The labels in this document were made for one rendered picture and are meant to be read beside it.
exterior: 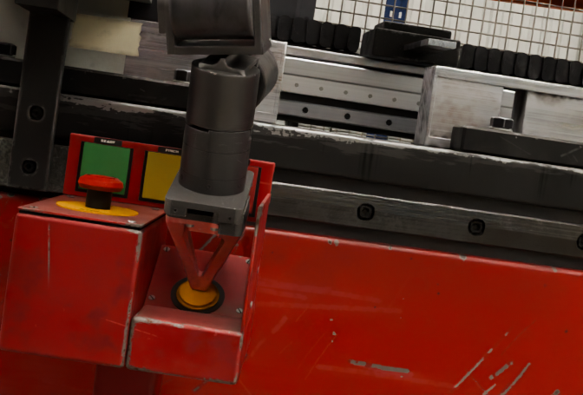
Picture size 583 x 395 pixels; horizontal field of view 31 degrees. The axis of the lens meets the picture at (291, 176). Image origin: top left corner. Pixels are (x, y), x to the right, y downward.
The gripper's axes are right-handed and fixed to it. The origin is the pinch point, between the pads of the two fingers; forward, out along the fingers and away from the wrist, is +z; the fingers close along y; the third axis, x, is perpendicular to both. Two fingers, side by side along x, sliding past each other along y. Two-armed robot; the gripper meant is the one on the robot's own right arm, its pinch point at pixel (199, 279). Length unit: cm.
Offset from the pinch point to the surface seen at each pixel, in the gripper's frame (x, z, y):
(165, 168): 5.5, -6.3, 10.0
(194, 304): 0.0, 1.5, -1.8
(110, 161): 10.8, -6.2, 10.0
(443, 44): -22, -16, 42
